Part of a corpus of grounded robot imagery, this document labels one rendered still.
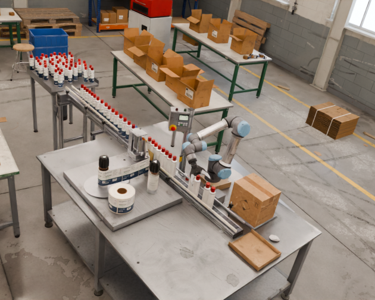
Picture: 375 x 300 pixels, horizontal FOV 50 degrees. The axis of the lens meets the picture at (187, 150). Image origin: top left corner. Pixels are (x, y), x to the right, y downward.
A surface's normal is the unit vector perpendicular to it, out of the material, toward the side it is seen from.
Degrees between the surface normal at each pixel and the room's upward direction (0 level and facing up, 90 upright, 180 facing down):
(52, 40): 90
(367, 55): 90
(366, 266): 0
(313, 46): 90
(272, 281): 1
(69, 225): 1
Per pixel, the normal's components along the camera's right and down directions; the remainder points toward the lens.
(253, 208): -0.75, 0.25
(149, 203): 0.14, -0.84
